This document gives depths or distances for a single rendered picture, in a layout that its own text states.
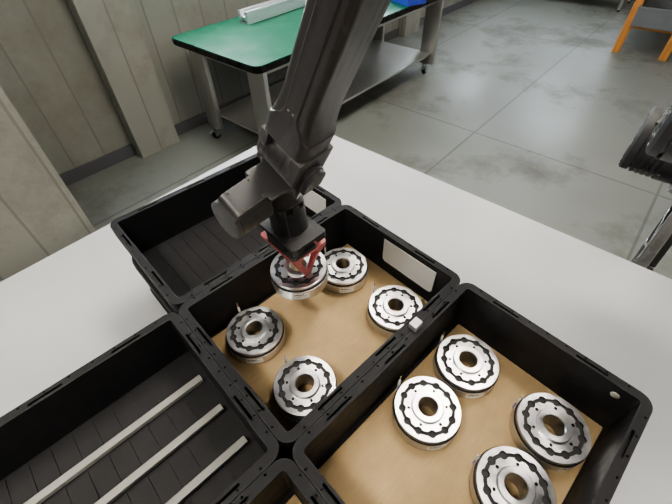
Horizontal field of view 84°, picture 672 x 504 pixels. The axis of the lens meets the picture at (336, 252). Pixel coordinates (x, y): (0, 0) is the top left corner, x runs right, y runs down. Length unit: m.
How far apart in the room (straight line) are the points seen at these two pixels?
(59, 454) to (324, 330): 0.45
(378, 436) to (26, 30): 2.63
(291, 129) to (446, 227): 0.79
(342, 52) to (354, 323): 0.51
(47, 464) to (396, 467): 0.52
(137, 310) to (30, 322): 0.24
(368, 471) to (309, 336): 0.24
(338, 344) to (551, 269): 0.63
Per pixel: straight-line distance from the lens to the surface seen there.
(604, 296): 1.12
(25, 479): 0.78
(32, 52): 2.82
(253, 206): 0.48
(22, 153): 2.04
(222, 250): 0.89
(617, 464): 0.62
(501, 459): 0.64
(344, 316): 0.73
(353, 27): 0.33
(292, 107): 0.40
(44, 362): 1.05
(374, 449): 0.64
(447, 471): 0.64
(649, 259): 1.39
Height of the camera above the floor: 1.44
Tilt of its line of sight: 46 degrees down
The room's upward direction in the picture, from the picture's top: 1 degrees counter-clockwise
